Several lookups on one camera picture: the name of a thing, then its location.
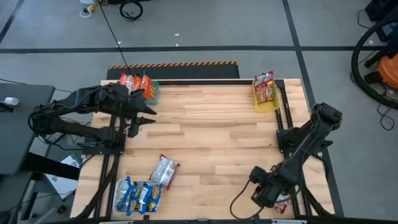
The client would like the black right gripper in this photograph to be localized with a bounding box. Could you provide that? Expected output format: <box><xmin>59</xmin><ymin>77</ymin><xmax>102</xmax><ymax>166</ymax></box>
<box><xmin>249</xmin><ymin>166</ymin><xmax>294</xmax><ymax>209</ymax></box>

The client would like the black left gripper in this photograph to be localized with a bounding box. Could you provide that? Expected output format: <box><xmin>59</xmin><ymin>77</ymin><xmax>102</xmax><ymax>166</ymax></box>
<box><xmin>104</xmin><ymin>83</ymin><xmax>158</xmax><ymax>139</ymax></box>

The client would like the red Maruchan ramen packet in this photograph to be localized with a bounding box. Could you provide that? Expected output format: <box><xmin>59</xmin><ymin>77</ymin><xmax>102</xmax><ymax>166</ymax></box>
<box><xmin>254</xmin><ymin>70</ymin><xmax>275</xmax><ymax>86</ymax></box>
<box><xmin>254</xmin><ymin>81</ymin><xmax>275</xmax><ymax>105</ymax></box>
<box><xmin>273</xmin><ymin>194</ymin><xmax>290</xmax><ymax>215</ymax></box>

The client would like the blue Soy Sauce ramen packet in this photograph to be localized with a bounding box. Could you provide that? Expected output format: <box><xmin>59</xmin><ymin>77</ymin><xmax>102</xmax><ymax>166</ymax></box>
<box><xmin>149</xmin><ymin>183</ymin><xmax>163</xmax><ymax>210</ymax></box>
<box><xmin>125</xmin><ymin>176</ymin><xmax>139</xmax><ymax>217</ymax></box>
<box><xmin>116</xmin><ymin>179</ymin><xmax>131</xmax><ymax>212</ymax></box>
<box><xmin>137</xmin><ymin>182</ymin><xmax>154</xmax><ymax>216</ymax></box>

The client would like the teal plastic bin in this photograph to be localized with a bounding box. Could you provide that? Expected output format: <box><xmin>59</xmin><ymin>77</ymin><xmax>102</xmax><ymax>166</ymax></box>
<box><xmin>144</xmin><ymin>81</ymin><xmax>160</xmax><ymax>106</ymax></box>

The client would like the red Roast Beef ramen packet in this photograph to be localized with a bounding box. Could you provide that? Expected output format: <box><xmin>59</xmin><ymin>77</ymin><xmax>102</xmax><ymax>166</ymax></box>
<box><xmin>150</xmin><ymin>154</ymin><xmax>182</xmax><ymax>190</ymax></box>

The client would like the black hazard-striped floor mat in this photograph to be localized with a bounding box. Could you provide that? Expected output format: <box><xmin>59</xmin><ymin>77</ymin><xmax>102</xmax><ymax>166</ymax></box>
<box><xmin>106</xmin><ymin>60</ymin><xmax>241</xmax><ymax>81</ymax></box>

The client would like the yellow plastic bin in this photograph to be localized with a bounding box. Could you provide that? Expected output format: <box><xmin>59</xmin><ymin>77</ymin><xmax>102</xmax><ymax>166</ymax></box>
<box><xmin>252</xmin><ymin>78</ymin><xmax>281</xmax><ymax>113</ymax></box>

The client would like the white plastic bin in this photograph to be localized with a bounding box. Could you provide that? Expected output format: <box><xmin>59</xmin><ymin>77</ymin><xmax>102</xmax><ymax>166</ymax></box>
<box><xmin>112</xmin><ymin>177</ymin><xmax>164</xmax><ymax>215</ymax></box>

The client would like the white paper box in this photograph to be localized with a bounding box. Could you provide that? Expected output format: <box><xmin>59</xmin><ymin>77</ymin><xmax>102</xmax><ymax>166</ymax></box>
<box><xmin>44</xmin><ymin>154</ymin><xmax>81</xmax><ymax>201</ymax></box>

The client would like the gray desk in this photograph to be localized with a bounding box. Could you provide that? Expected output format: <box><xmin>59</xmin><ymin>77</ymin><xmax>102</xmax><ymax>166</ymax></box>
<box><xmin>0</xmin><ymin>83</ymin><xmax>57</xmax><ymax>176</ymax></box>

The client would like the orange shop vacuum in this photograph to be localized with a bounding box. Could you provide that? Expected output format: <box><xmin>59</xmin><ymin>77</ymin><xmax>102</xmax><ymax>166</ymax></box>
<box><xmin>377</xmin><ymin>53</ymin><xmax>398</xmax><ymax>91</ymax></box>

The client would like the black equipment case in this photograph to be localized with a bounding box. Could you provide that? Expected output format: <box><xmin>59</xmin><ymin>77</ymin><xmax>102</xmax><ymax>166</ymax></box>
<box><xmin>364</xmin><ymin>0</ymin><xmax>398</xmax><ymax>23</ymax></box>

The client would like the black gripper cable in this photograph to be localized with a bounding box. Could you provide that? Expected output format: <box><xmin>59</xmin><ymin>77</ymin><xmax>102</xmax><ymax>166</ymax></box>
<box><xmin>229</xmin><ymin>178</ymin><xmax>259</xmax><ymax>220</ymax></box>

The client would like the long black floor cable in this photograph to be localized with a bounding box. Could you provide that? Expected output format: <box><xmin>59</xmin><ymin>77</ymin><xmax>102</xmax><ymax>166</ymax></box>
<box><xmin>97</xmin><ymin>0</ymin><xmax>133</xmax><ymax>77</ymax></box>

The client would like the coiled black cable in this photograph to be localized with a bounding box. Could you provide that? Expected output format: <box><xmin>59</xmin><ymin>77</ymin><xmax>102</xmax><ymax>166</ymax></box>
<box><xmin>119</xmin><ymin>0</ymin><xmax>144</xmax><ymax>22</ymax></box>

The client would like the white and yellow cable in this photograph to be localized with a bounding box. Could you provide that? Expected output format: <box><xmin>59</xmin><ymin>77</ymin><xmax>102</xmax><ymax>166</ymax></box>
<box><xmin>78</xmin><ymin>0</ymin><xmax>101</xmax><ymax>19</ymax></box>

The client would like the black vacuum hose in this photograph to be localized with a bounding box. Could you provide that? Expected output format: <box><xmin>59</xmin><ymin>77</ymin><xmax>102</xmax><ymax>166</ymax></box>
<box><xmin>350</xmin><ymin>13</ymin><xmax>398</xmax><ymax>111</ymax></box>

